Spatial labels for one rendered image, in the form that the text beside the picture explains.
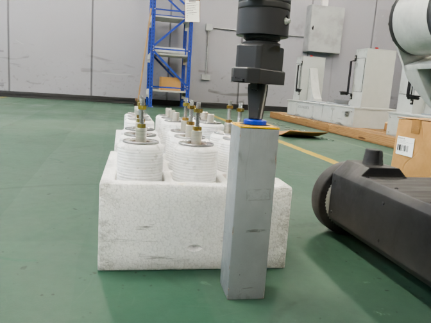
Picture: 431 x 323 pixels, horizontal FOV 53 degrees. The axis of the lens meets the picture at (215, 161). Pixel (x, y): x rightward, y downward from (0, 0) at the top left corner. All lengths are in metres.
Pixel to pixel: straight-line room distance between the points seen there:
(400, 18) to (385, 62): 3.35
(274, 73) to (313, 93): 4.63
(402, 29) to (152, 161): 0.57
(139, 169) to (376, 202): 0.51
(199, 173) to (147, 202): 0.12
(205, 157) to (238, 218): 0.18
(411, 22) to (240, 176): 0.46
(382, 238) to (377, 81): 3.38
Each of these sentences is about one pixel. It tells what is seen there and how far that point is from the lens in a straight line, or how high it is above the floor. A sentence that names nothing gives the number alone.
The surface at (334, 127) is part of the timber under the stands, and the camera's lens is 4.32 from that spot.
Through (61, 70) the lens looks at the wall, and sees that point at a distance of 7.26.
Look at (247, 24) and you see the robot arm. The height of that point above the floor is 0.48.
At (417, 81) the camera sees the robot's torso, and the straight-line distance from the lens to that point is 1.04.
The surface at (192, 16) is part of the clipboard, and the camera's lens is 6.65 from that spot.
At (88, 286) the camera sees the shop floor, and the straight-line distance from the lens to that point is 0.86.
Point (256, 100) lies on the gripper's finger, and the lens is 0.76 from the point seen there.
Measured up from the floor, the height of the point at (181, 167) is 0.21.
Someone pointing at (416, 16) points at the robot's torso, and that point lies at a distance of 0.95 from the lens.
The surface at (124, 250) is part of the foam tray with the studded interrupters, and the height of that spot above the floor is 0.04.
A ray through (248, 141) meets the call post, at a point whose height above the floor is 0.29.
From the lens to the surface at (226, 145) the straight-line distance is 1.03.
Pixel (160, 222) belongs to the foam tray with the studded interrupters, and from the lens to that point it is 0.88.
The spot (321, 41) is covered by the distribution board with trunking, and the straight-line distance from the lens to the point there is 7.81.
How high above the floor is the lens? 0.38
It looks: 10 degrees down
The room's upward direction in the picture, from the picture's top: 4 degrees clockwise
